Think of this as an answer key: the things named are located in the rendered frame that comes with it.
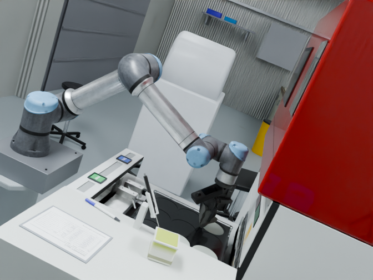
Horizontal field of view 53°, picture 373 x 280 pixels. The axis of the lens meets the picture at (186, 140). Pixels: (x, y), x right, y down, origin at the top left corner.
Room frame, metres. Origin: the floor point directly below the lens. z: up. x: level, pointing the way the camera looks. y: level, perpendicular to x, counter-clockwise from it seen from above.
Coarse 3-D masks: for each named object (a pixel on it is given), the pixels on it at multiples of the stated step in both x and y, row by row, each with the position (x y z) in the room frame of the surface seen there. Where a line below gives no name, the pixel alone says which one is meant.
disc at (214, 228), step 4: (208, 224) 1.38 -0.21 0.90; (212, 224) 1.39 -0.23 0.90; (216, 224) 1.41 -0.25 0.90; (204, 228) 1.33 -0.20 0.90; (208, 228) 1.35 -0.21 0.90; (212, 228) 1.36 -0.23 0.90; (216, 228) 1.37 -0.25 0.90; (220, 228) 1.39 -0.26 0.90; (212, 232) 1.33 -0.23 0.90; (216, 232) 1.34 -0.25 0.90; (220, 232) 1.36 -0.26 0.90
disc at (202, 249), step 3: (195, 246) 1.19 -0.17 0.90; (198, 246) 1.20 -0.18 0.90; (201, 246) 1.21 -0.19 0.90; (198, 249) 1.18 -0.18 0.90; (201, 249) 1.18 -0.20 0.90; (204, 249) 1.19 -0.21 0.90; (207, 249) 1.20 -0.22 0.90; (204, 252) 1.17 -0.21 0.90; (207, 252) 1.18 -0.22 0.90; (210, 252) 1.19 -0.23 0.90; (213, 252) 1.20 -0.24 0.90; (210, 255) 1.17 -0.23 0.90; (213, 255) 1.18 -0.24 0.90; (216, 258) 1.17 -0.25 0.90
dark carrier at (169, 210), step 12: (168, 204) 1.41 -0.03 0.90; (180, 204) 1.45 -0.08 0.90; (168, 216) 1.32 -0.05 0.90; (180, 216) 1.36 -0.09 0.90; (192, 216) 1.40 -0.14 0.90; (168, 228) 1.23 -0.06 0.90; (180, 228) 1.27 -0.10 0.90; (192, 228) 1.30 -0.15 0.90; (228, 228) 1.41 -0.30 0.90; (192, 240) 1.22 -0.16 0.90; (204, 240) 1.25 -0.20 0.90; (216, 240) 1.29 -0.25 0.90; (216, 252) 1.20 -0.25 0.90
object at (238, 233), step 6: (240, 222) 1.44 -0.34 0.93; (240, 228) 1.37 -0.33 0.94; (234, 234) 1.46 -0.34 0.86; (240, 234) 1.32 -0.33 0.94; (234, 240) 1.39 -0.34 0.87; (234, 246) 1.35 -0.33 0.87; (234, 252) 1.20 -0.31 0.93; (228, 258) 1.28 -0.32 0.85; (234, 258) 1.14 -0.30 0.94; (228, 264) 1.20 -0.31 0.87; (234, 264) 1.10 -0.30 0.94
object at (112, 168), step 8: (120, 152) 1.59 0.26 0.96; (128, 152) 1.63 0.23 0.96; (112, 160) 1.48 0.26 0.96; (136, 160) 1.58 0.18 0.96; (96, 168) 1.35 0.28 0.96; (104, 168) 1.37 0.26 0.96; (112, 168) 1.41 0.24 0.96; (120, 168) 1.43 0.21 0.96; (104, 176) 1.32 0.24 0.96; (112, 176) 1.34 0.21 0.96; (72, 184) 1.16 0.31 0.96; (80, 184) 1.18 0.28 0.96; (88, 184) 1.21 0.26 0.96; (96, 184) 1.22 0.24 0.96; (104, 184) 1.25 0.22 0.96; (80, 192) 1.13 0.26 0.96; (88, 192) 1.15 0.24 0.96; (96, 192) 1.17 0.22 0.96
